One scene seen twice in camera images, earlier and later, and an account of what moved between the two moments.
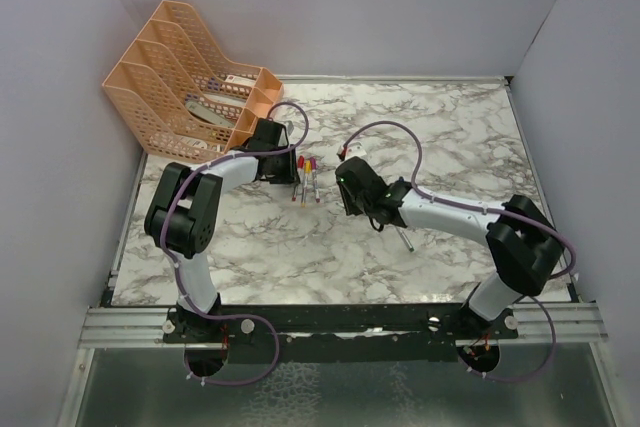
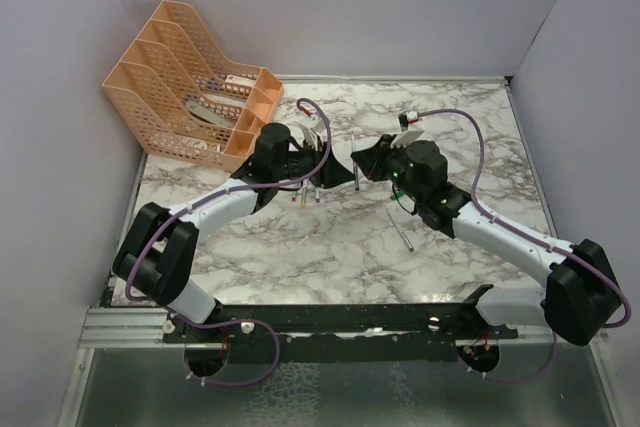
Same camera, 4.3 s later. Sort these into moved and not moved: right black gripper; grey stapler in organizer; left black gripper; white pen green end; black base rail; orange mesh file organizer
Moved: right black gripper; left black gripper
Not moved: black base rail; orange mesh file organizer; white pen green end; grey stapler in organizer
